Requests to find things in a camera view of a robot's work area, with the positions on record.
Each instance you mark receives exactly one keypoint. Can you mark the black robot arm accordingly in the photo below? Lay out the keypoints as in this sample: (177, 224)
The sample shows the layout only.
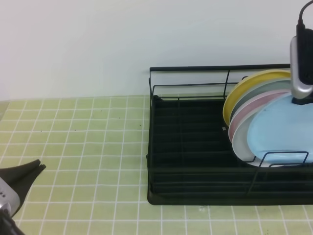
(95, 180)

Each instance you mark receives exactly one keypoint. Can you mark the light blue plate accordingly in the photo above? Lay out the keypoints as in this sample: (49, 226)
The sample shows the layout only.
(282, 132)

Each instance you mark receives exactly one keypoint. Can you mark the pink plate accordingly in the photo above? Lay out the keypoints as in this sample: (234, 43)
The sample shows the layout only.
(252, 104)

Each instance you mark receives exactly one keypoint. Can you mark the yellow plate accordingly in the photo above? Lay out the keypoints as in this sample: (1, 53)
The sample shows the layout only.
(247, 83)

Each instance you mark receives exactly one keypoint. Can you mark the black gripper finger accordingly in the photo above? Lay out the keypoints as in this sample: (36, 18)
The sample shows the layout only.
(22, 189)
(21, 174)

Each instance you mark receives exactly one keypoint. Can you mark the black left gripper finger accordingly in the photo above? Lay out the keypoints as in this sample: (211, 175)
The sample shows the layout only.
(304, 101)

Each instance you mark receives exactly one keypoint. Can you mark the white plate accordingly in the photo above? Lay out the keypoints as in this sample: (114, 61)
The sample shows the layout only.
(240, 146)

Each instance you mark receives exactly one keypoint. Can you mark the pale green plate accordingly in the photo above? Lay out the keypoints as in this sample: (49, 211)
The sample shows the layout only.
(275, 84)

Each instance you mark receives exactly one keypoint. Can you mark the black wire dish rack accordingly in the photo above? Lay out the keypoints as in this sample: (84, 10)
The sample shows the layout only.
(190, 160)

